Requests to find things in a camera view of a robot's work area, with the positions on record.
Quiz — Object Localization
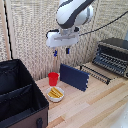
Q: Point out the woven beige folding screen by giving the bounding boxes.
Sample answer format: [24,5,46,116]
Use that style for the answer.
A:
[0,0,128,82]

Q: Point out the yellow food sticks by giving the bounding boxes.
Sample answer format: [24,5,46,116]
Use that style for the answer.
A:
[48,87,64,99]

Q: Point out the red plastic cup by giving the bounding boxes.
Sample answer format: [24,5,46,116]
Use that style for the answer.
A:
[47,71,60,87]

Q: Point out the black fabric storage box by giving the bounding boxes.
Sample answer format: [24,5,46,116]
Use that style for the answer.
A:
[0,58,50,128]

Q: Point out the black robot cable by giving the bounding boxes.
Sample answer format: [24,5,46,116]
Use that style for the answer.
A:
[79,10,128,37]

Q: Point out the white bowl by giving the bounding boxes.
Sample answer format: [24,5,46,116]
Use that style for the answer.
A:
[45,86,66,103]

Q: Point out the dark blue flat board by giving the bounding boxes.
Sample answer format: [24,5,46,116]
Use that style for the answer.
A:
[59,63,91,93]

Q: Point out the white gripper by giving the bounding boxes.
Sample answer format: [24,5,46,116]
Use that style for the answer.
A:
[45,27,81,58]

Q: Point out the open black oven door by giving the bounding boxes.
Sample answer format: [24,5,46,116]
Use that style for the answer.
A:
[79,63,112,85]

